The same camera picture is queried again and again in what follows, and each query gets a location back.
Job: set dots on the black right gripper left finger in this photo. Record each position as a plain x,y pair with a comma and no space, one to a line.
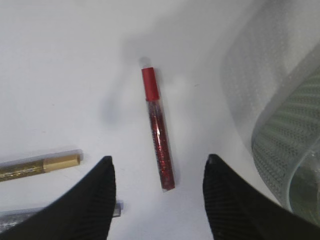
85,212

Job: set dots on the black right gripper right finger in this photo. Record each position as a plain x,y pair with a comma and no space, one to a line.
237,211

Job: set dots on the silver glitter pen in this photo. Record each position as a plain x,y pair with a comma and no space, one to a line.
11,218

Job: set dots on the gold glitter pen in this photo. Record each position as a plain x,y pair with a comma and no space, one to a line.
41,164

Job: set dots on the red glitter pen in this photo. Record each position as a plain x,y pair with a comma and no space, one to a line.
158,129

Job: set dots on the green plastic basket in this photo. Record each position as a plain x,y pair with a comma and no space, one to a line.
270,75

